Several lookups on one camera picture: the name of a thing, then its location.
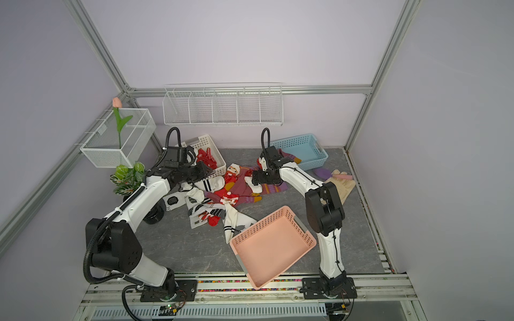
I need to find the artificial pink tulip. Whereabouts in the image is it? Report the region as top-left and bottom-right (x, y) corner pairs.
(112, 97), (133, 149)

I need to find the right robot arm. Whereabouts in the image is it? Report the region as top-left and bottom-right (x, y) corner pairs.
(250, 128), (351, 297)

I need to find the white mesh wall box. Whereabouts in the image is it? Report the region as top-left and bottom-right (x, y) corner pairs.
(80, 108), (156, 168)

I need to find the purple pink striped sock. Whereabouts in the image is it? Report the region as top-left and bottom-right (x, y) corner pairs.
(238, 170), (288, 203)

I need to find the white plastic basket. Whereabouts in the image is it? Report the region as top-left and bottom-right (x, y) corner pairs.
(182, 135), (226, 178)

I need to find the green potted plant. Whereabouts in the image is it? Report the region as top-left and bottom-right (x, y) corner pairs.
(110, 162), (166, 225)

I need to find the white sock black pattern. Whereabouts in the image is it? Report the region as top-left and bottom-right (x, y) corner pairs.
(190, 203), (226, 229)

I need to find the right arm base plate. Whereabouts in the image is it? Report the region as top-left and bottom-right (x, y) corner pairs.
(299, 275), (357, 300)

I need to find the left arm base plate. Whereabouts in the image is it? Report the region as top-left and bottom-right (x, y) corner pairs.
(140, 279), (198, 303)

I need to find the blue plastic basket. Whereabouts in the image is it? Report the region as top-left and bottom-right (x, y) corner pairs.
(270, 134), (329, 171)

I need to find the pink purple yellow sock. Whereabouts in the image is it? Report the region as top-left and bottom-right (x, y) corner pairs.
(278, 148), (302, 164)

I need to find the santa face red sock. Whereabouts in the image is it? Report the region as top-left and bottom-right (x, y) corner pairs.
(224, 163), (240, 185)

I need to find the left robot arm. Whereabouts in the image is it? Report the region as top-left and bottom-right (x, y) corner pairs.
(82, 143), (212, 298)

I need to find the beige work glove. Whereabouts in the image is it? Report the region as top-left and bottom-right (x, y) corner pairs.
(325, 170), (356, 204)

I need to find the white wire wall shelf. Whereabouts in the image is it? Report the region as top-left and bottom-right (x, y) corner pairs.
(163, 82), (284, 126)

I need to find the white sock grey emblem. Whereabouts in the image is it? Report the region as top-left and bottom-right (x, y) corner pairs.
(163, 191), (187, 211)

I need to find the white black striped sock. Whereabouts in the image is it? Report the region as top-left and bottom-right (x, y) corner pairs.
(180, 176), (225, 202)

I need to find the pink plastic basket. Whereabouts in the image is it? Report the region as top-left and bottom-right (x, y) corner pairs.
(230, 206), (317, 290)

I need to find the red white striped sock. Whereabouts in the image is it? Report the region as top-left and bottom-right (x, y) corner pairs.
(196, 147), (218, 170)

